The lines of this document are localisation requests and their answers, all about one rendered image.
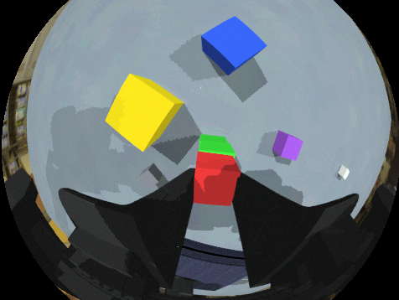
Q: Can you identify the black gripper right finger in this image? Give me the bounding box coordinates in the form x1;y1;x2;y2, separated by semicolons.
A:
232;171;359;288

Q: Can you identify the white cube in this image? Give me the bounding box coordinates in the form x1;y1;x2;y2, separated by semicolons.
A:
338;166;349;180

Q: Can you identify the red block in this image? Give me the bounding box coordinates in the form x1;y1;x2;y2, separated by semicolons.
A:
194;151;241;205

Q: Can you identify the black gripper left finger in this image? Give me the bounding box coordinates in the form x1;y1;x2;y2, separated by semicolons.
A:
58;168;195;289

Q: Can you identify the green block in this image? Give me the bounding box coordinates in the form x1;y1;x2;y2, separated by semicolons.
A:
199;134;227;150
199;140;236;159

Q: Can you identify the yellow block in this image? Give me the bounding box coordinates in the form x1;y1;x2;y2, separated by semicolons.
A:
106;73;183;151

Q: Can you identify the purple block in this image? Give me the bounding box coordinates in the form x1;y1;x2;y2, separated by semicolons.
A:
272;131;303;160

